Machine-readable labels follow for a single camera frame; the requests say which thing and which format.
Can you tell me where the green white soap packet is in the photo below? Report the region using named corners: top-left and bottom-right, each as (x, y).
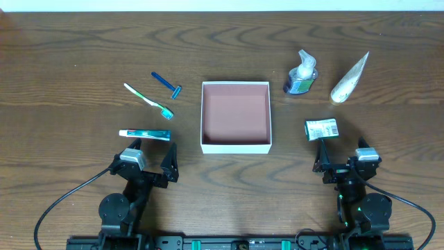
top-left (305, 119), bottom-right (339, 141)

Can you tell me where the white shampoo tube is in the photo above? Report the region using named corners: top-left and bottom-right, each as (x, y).
top-left (330, 51), bottom-right (369, 106)

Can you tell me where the clear soap pump bottle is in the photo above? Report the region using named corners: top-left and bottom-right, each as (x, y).
top-left (283, 49), bottom-right (318, 94)

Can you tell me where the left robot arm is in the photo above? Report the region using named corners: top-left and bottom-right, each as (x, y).
top-left (92, 139), bottom-right (179, 250)

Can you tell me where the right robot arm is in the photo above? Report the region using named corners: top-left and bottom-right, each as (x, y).
top-left (313, 137), bottom-right (392, 250)

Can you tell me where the green toothpaste tube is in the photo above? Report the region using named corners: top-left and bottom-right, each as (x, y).
top-left (119, 129), bottom-right (171, 142)

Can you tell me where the green white toothbrush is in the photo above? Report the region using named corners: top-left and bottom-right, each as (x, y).
top-left (123, 83), bottom-right (174, 120)

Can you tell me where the blue disposable razor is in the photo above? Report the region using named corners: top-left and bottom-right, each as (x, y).
top-left (151, 72), bottom-right (182, 100)

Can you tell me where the white box with pink interior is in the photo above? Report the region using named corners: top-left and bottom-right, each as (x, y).
top-left (200, 81), bottom-right (273, 154)

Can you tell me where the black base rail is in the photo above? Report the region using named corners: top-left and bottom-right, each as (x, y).
top-left (66, 234), bottom-right (413, 250)

